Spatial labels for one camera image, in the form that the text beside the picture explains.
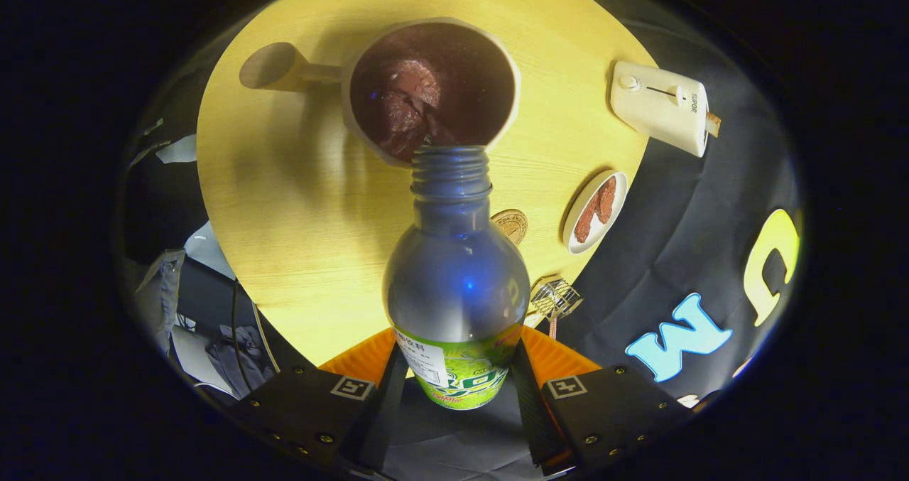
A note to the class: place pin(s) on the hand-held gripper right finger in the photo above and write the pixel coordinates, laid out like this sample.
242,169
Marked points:
532,410

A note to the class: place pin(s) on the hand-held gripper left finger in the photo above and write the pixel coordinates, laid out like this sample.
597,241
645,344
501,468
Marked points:
380,417

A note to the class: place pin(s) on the grey juice bottle green label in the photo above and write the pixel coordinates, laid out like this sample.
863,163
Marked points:
454,289

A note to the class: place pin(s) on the round cork coaster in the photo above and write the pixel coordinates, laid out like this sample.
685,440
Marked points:
513,224

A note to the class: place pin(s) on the brown stick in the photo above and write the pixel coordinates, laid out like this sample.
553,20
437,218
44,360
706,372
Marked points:
553,328

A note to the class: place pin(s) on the brown meat piece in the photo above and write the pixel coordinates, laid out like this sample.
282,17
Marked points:
585,222
606,200

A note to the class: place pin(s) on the round wooden table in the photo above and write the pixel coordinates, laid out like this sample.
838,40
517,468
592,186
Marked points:
284,218

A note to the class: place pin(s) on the small white plate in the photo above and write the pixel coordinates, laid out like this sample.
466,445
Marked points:
616,182

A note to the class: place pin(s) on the grey crumpled cloth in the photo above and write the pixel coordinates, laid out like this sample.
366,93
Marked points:
162,289

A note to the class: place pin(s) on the white toaster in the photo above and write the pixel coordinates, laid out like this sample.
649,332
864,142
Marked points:
660,108

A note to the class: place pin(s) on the toast slice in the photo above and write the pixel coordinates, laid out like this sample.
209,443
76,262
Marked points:
714,124

